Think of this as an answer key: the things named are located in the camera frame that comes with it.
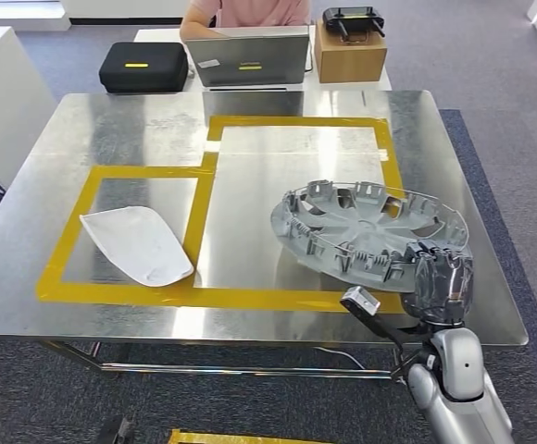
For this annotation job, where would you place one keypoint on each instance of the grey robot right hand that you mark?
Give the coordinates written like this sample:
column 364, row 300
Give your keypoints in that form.
column 444, row 288

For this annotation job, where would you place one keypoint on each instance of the grey plastic wheel cover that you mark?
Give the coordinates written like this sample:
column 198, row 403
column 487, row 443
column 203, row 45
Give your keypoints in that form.
column 365, row 233

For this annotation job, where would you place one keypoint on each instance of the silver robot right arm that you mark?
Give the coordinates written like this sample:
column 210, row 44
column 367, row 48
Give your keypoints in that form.
column 458, row 380

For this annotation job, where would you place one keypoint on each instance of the steel workbench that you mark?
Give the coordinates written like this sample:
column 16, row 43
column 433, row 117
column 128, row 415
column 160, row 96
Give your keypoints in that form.
column 273, row 214

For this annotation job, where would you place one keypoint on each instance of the brown cardboard box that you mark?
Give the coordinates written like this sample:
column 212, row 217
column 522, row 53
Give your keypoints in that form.
column 349, row 61

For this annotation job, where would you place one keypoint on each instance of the black remote controller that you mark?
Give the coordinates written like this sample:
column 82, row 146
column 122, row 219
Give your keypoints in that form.
column 352, row 15

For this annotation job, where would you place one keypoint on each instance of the grey laptop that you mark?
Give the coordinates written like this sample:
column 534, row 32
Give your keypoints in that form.
column 249, row 58

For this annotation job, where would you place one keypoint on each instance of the person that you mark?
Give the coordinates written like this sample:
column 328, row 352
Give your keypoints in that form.
column 249, row 12

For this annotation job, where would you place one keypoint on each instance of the white curved plastic panel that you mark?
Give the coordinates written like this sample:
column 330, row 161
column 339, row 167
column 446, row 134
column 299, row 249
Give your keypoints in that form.
column 134, row 245

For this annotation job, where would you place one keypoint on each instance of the black zip case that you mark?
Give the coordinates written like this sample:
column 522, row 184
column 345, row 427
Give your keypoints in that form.
column 143, row 67

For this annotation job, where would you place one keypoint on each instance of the white low platform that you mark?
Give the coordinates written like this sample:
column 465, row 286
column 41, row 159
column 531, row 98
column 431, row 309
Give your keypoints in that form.
column 18, row 15

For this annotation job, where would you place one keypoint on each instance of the black right wrist camera bracket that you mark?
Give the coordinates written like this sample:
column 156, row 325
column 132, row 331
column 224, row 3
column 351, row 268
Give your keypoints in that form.
column 389, row 334

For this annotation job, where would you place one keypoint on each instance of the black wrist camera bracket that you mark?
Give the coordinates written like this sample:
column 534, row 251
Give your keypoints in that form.
column 113, row 432
column 389, row 334

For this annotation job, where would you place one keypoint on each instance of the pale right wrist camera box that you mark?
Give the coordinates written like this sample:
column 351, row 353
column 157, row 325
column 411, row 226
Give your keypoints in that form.
column 361, row 300

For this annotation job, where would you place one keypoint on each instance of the black left wrist camera bracket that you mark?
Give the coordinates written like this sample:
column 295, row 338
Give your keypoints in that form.
column 113, row 432

